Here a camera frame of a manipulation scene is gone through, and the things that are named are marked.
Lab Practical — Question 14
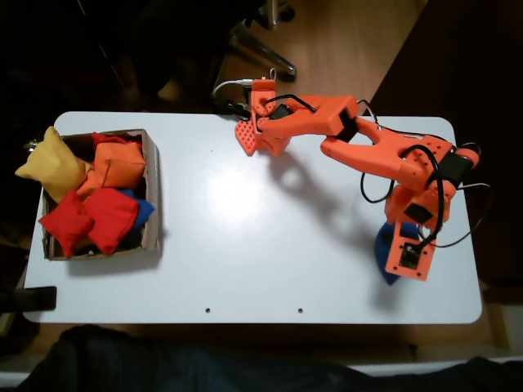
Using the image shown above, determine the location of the yellow bean bag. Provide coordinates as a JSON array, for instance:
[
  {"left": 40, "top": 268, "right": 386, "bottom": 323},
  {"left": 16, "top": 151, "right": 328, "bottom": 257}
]
[{"left": 15, "top": 126, "right": 93, "bottom": 204}]

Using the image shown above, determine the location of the thin servo wire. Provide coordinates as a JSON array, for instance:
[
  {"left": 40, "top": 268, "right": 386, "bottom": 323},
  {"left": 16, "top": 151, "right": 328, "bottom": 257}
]
[{"left": 355, "top": 99, "right": 383, "bottom": 131}]

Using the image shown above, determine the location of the person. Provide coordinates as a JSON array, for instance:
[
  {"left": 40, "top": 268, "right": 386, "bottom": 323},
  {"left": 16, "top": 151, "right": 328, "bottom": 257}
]
[{"left": 16, "top": 324, "right": 523, "bottom": 392}]

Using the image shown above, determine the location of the tan rounded object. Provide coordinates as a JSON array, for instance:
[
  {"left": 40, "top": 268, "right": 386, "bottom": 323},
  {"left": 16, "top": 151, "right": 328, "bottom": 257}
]
[{"left": 157, "top": 77, "right": 184, "bottom": 102}]

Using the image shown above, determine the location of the red bean bag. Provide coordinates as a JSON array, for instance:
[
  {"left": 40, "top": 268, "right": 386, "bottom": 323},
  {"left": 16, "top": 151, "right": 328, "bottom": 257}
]
[
  {"left": 90, "top": 131, "right": 143, "bottom": 150},
  {"left": 38, "top": 188, "right": 96, "bottom": 258},
  {"left": 83, "top": 186, "right": 141, "bottom": 256}
]

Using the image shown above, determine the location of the orange bean bag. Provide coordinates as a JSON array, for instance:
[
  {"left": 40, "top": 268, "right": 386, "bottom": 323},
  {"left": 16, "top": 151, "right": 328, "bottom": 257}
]
[
  {"left": 75, "top": 158, "right": 147, "bottom": 202},
  {"left": 92, "top": 140, "right": 145, "bottom": 168}
]

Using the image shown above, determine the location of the white cable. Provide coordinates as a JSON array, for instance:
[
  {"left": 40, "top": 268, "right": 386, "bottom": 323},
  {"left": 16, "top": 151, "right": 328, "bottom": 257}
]
[{"left": 212, "top": 78, "right": 253, "bottom": 97}]

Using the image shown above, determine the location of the metal office chair base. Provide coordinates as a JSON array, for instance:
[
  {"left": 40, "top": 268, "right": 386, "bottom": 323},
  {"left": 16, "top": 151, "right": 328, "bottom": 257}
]
[{"left": 212, "top": 0, "right": 298, "bottom": 89}]

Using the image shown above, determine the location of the orange gripper camera mount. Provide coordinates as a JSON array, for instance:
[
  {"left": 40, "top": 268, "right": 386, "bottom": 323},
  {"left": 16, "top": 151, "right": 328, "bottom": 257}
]
[{"left": 386, "top": 222, "right": 437, "bottom": 283}]

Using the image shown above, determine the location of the blue bean bag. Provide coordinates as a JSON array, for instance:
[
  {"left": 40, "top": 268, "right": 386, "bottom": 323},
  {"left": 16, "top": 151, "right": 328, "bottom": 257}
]
[
  {"left": 118, "top": 187, "right": 156, "bottom": 229},
  {"left": 374, "top": 222, "right": 420, "bottom": 286}
]

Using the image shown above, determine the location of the black clamp block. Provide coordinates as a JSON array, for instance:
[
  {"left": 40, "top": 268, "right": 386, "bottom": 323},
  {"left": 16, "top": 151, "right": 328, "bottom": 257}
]
[{"left": 0, "top": 286, "right": 57, "bottom": 314}]

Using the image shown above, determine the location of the brown cardboard box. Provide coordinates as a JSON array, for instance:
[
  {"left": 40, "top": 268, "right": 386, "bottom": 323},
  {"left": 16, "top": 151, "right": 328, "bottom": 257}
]
[{"left": 42, "top": 128, "right": 163, "bottom": 262}]

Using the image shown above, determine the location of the black camera cable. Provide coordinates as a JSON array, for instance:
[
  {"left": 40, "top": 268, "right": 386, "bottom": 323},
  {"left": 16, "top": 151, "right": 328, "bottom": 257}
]
[{"left": 267, "top": 94, "right": 494, "bottom": 250}]

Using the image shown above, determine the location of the light wooden post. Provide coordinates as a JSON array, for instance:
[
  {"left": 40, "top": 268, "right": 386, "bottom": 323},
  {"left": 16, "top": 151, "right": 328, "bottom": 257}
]
[{"left": 481, "top": 280, "right": 512, "bottom": 353}]

